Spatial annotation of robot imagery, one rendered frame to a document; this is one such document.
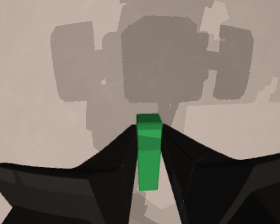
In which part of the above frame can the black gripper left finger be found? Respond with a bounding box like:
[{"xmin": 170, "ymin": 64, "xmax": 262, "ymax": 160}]
[{"xmin": 0, "ymin": 124, "xmax": 138, "ymax": 224}]

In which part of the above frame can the green rectangular post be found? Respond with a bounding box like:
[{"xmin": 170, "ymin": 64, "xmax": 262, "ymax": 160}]
[{"xmin": 136, "ymin": 113, "xmax": 163, "ymax": 191}]

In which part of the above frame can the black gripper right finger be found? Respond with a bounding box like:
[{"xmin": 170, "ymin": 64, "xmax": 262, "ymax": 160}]
[{"xmin": 161, "ymin": 124, "xmax": 280, "ymax": 224}]

